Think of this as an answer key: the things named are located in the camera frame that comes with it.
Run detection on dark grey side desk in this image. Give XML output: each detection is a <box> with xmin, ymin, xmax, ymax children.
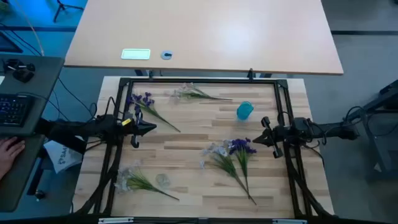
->
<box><xmin>0</xmin><ymin>54</ymin><xmax>65</xmax><ymax>212</ymax></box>

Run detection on silver bracket plate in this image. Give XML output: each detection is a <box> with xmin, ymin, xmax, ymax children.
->
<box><xmin>98</xmin><ymin>217</ymin><xmax>134</xmax><ymax>224</ymax></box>
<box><xmin>272</xmin><ymin>218</ymin><xmax>307</xmax><ymax>224</ymax></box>

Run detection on black clamp mount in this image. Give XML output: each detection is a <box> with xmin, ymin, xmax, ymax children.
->
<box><xmin>2</xmin><ymin>58</ymin><xmax>36</xmax><ymax>83</ymax></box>

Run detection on clear glass vase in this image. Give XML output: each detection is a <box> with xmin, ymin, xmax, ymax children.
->
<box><xmin>154</xmin><ymin>173</ymin><xmax>172</xmax><ymax>189</ymax></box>

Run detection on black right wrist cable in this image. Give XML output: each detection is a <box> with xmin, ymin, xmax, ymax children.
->
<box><xmin>275</xmin><ymin>110</ymin><xmax>292</xmax><ymax>125</ymax></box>

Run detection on purple artificial flower stem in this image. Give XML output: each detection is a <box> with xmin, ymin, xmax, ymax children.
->
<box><xmin>126</xmin><ymin>91</ymin><xmax>182</xmax><ymax>133</ymax></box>
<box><xmin>228</xmin><ymin>138</ymin><xmax>257</xmax><ymax>200</ymax></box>

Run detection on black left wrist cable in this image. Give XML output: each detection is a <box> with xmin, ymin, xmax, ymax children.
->
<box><xmin>104</xmin><ymin>96</ymin><xmax>125</xmax><ymax>121</ymax></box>

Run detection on white rectangular cover plate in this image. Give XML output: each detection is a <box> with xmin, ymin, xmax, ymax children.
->
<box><xmin>121</xmin><ymin>48</ymin><xmax>151</xmax><ymax>60</ymax></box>

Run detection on black desk cable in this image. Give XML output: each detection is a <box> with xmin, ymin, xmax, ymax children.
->
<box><xmin>57</xmin><ymin>77</ymin><xmax>98</xmax><ymax>123</ymax></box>

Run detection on large light wooden table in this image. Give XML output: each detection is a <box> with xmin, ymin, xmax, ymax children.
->
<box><xmin>63</xmin><ymin>0</ymin><xmax>345</xmax><ymax>75</ymax></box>

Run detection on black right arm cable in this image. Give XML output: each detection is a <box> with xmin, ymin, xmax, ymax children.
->
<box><xmin>343</xmin><ymin>105</ymin><xmax>366</xmax><ymax>125</ymax></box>

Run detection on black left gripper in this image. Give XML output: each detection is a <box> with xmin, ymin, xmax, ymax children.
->
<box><xmin>124</xmin><ymin>110</ymin><xmax>157</xmax><ymax>149</ymax></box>

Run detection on thin tan cable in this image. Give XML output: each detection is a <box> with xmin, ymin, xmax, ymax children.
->
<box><xmin>12</xmin><ymin>0</ymin><xmax>43</xmax><ymax>56</ymax></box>

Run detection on blue glass vase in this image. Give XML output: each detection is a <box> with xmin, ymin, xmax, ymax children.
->
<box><xmin>236</xmin><ymin>101</ymin><xmax>255</xmax><ymax>121</ymax></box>

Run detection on dark flat screen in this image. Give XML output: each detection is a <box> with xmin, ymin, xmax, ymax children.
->
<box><xmin>0</xmin><ymin>30</ymin><xmax>24</xmax><ymax>54</ymax></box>

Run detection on black keyboard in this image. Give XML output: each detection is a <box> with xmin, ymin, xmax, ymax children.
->
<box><xmin>0</xmin><ymin>93</ymin><xmax>35</xmax><ymax>128</ymax></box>

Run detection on person's hand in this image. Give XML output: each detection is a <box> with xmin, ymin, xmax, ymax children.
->
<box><xmin>0</xmin><ymin>136</ymin><xmax>26</xmax><ymax>181</ymax></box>

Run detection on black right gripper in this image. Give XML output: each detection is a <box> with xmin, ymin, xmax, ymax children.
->
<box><xmin>252</xmin><ymin>116</ymin><xmax>285</xmax><ymax>159</ymax></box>

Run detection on black aluminium frame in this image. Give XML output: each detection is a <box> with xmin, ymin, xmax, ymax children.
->
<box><xmin>73</xmin><ymin>76</ymin><xmax>335</xmax><ymax>218</ymax></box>

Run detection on black tripod stand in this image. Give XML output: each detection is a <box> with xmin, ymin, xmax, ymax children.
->
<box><xmin>52</xmin><ymin>0</ymin><xmax>85</xmax><ymax>23</ymax></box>

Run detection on white printed bag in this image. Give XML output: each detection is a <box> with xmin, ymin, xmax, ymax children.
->
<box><xmin>43</xmin><ymin>139</ymin><xmax>84</xmax><ymax>174</ymax></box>

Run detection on dark metal stand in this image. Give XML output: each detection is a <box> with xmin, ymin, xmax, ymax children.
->
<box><xmin>341</xmin><ymin>79</ymin><xmax>398</xmax><ymax>181</ymax></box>

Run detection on white artificial flower stem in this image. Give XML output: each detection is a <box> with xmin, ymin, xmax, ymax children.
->
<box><xmin>113</xmin><ymin>160</ymin><xmax>180</xmax><ymax>202</ymax></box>
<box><xmin>198</xmin><ymin>139</ymin><xmax>257</xmax><ymax>206</ymax></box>
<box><xmin>169</xmin><ymin>82</ymin><xmax>233</xmax><ymax>103</ymax></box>

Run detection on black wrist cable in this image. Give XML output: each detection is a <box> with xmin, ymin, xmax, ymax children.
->
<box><xmin>275</xmin><ymin>110</ymin><xmax>292</xmax><ymax>125</ymax></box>
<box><xmin>104</xmin><ymin>96</ymin><xmax>125</xmax><ymax>121</ymax></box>

